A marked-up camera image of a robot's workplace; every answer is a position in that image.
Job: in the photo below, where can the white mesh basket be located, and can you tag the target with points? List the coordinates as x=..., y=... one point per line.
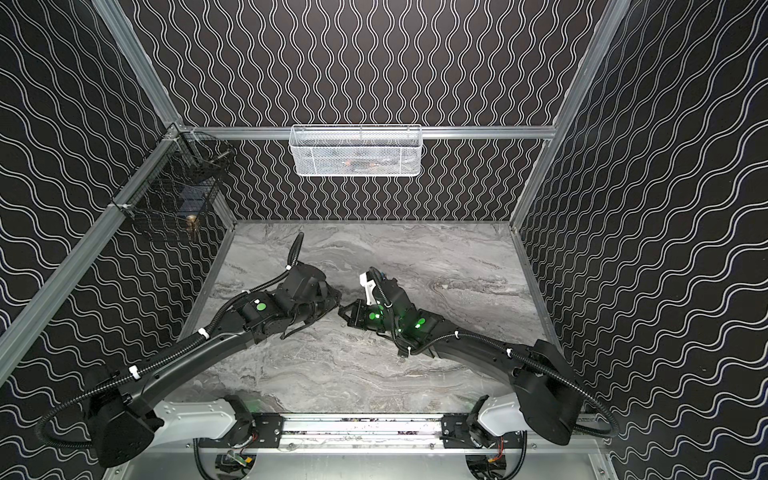
x=356, y=150

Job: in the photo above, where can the black wire basket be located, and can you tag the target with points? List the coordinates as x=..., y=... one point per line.
x=186, y=181

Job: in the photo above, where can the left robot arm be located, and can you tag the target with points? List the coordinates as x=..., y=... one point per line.
x=121, y=417

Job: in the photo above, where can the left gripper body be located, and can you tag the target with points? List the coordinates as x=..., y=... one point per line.
x=324, y=294

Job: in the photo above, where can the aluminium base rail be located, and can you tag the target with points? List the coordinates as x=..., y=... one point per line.
x=365, y=433

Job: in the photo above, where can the brass object in basket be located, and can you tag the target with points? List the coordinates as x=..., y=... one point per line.
x=192, y=224

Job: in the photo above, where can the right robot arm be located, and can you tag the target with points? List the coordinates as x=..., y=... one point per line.
x=543, y=400

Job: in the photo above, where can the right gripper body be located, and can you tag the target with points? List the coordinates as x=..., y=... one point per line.
x=362, y=309

